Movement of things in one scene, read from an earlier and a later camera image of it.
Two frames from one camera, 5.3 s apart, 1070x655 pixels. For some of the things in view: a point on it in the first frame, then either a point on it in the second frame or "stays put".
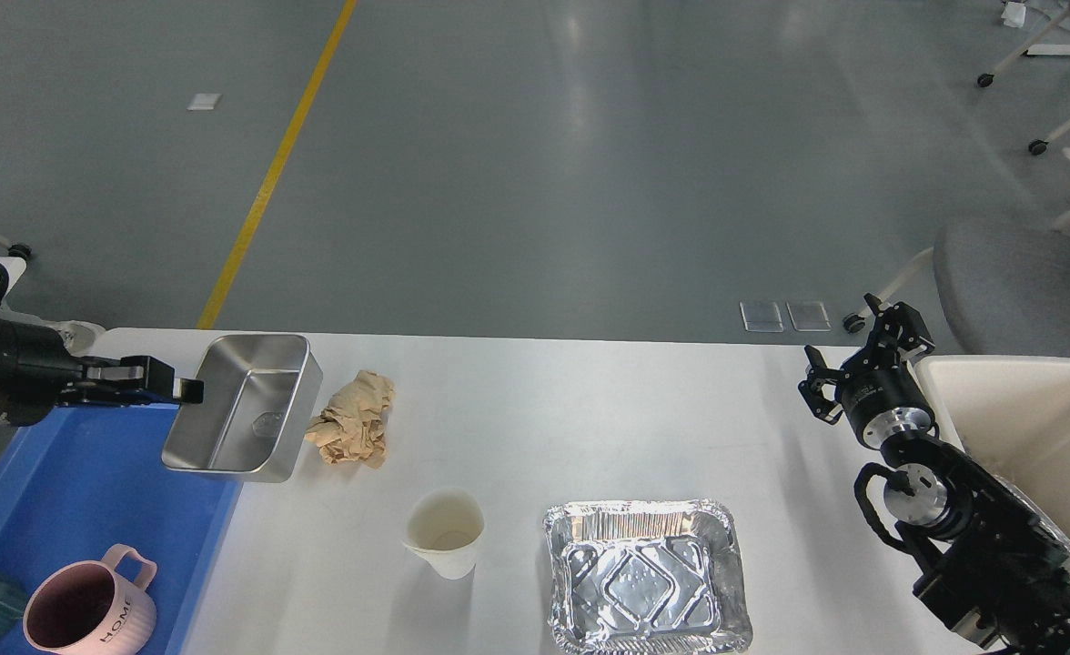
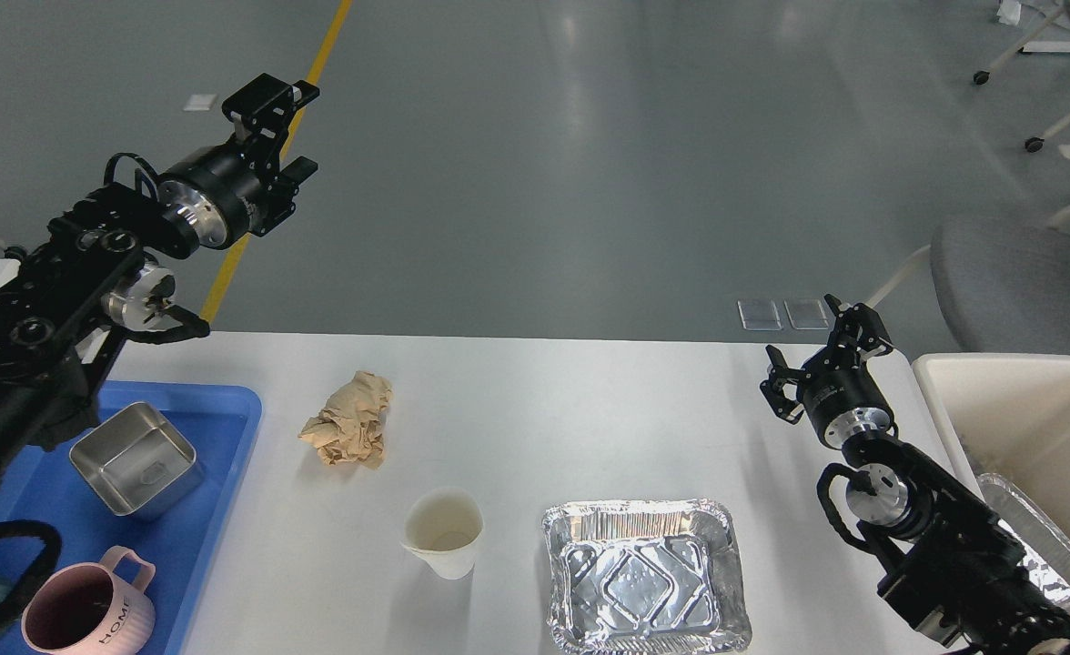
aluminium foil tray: [646, 578] stays put
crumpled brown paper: [352, 425] stays put
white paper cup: [446, 528] stays put
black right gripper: [879, 389] → [839, 404]
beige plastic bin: [1049, 424] stays put
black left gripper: [26, 368] → [213, 186]
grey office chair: [1026, 288] stays put
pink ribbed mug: [86, 608] stays put
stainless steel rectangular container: [258, 392] → [136, 462]
